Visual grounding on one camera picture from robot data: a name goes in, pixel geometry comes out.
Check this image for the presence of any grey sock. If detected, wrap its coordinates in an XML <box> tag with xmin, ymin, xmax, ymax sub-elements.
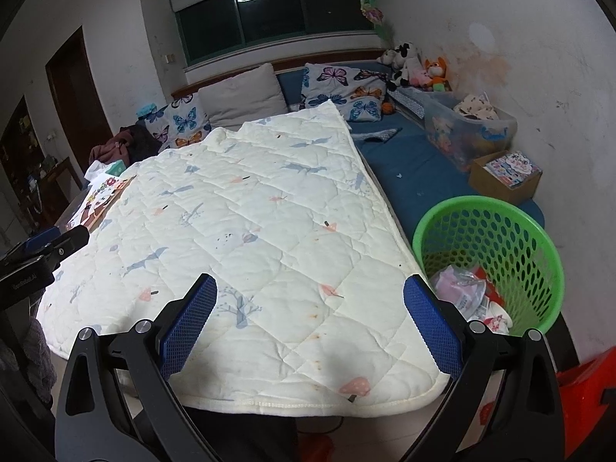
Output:
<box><xmin>353</xmin><ymin>127</ymin><xmax>404</xmax><ymax>144</ymax></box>

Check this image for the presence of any dark clothes pile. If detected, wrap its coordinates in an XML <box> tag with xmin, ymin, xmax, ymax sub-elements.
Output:
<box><xmin>89</xmin><ymin>125</ymin><xmax>159</xmax><ymax>167</ymax></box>

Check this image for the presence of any red plastic stool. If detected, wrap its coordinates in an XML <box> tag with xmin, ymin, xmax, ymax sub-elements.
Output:
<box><xmin>474</xmin><ymin>346</ymin><xmax>616</xmax><ymax>460</ymax></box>

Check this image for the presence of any small butterfly print pillow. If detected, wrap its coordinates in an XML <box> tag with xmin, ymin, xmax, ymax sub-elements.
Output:
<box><xmin>144</xmin><ymin>91</ymin><xmax>213</xmax><ymax>155</ymax></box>

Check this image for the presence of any dark cabinet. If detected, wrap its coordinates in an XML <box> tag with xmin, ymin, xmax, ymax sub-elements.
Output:
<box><xmin>0</xmin><ymin>95</ymin><xmax>82</xmax><ymax>246</ymax></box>

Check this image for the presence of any window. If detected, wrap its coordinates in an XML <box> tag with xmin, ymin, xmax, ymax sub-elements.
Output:
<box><xmin>174</xmin><ymin>0</ymin><xmax>373</xmax><ymax>65</ymax></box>

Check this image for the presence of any paper flower wall decoration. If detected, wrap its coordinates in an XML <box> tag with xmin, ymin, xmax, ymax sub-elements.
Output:
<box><xmin>361</xmin><ymin>0</ymin><xmax>393</xmax><ymax>42</ymax></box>

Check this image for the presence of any cardboard box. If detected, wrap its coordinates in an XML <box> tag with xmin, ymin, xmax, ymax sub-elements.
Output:
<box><xmin>468</xmin><ymin>150</ymin><xmax>544</xmax><ymax>205</ymax></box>

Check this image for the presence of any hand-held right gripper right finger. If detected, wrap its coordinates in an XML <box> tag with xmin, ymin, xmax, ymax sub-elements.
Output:
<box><xmin>403</xmin><ymin>274</ymin><xmax>565</xmax><ymax>462</ymax></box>

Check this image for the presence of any pink snack wrapper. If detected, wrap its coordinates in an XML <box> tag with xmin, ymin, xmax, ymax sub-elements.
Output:
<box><xmin>428</xmin><ymin>267</ymin><xmax>488</xmax><ymax>321</ymax></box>

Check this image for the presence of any stack of picture books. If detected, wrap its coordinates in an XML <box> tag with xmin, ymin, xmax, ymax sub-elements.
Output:
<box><xmin>485</xmin><ymin>151</ymin><xmax>542</xmax><ymax>188</ymax></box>

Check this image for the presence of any grey pillow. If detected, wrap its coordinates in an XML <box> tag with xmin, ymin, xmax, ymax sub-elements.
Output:
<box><xmin>197</xmin><ymin>62</ymin><xmax>288</xmax><ymax>131</ymax></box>

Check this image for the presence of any white quilted printed mat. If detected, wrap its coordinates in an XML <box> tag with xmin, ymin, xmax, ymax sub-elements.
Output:
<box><xmin>36</xmin><ymin>100</ymin><xmax>453</xmax><ymax>417</ymax></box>

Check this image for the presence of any green plastic basket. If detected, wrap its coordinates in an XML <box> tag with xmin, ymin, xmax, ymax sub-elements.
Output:
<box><xmin>412</xmin><ymin>196</ymin><xmax>565</xmax><ymax>338</ymax></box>

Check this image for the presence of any cartoon picture book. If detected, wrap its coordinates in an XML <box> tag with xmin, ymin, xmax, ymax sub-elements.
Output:
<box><xmin>67</xmin><ymin>176</ymin><xmax>136</xmax><ymax>227</ymax></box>

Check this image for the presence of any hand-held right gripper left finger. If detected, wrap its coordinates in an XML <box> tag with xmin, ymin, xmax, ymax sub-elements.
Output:
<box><xmin>54</xmin><ymin>273</ymin><xmax>218</xmax><ymax>462</ymax></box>

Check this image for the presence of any white plastic bag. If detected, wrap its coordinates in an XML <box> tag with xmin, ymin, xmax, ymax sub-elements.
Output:
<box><xmin>85</xmin><ymin>160</ymin><xmax>114</xmax><ymax>184</ymax></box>

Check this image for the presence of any cream spotted cloth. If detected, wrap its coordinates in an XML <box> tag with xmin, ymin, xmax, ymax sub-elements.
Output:
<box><xmin>454</xmin><ymin>92</ymin><xmax>499</xmax><ymax>121</ymax></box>

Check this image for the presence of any clear plastic storage box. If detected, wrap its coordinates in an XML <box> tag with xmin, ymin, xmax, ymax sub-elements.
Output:
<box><xmin>423</xmin><ymin>91</ymin><xmax>518</xmax><ymax>171</ymax></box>

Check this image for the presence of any large butterfly print pillow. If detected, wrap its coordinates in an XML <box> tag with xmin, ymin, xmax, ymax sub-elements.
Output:
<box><xmin>301</xmin><ymin>62</ymin><xmax>390</xmax><ymax>123</ymax></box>

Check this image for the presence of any blue bed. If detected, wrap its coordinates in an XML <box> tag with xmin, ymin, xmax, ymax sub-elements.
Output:
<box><xmin>171</xmin><ymin>48</ymin><xmax>544</xmax><ymax>261</ymax></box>

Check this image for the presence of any dark wooden door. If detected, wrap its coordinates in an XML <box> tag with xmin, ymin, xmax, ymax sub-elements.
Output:
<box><xmin>45</xmin><ymin>26</ymin><xmax>114</xmax><ymax>174</ymax></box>

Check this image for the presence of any orange fox plush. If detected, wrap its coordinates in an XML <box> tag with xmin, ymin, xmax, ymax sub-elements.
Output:
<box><xmin>423</xmin><ymin>57</ymin><xmax>453</xmax><ymax>92</ymax></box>

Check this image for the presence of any black and white cow plush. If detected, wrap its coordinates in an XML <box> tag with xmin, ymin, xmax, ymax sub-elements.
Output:
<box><xmin>378</xmin><ymin>42</ymin><xmax>424</xmax><ymax>88</ymax></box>

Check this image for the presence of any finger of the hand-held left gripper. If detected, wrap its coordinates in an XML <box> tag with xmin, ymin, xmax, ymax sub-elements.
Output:
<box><xmin>26</xmin><ymin>225</ymin><xmax>91</xmax><ymax>271</ymax></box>
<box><xmin>0</xmin><ymin>228</ymin><xmax>61</xmax><ymax>261</ymax></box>

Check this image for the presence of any red label cup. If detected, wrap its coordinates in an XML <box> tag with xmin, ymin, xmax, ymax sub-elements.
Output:
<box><xmin>481</xmin><ymin>298</ymin><xmax>512</xmax><ymax>336</ymax></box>

